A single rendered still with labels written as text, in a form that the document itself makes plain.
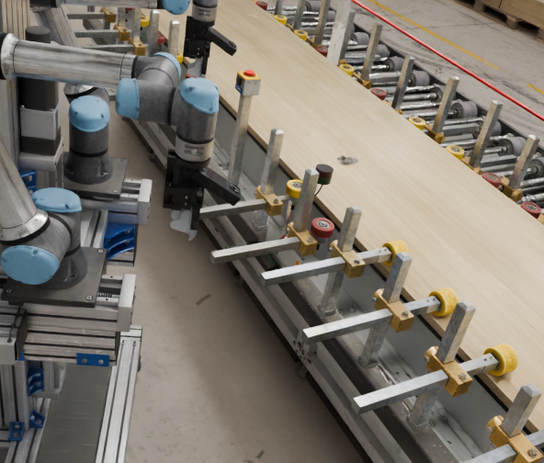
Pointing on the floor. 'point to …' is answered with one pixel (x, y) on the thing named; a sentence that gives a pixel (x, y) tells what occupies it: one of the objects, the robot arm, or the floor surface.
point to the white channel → (338, 30)
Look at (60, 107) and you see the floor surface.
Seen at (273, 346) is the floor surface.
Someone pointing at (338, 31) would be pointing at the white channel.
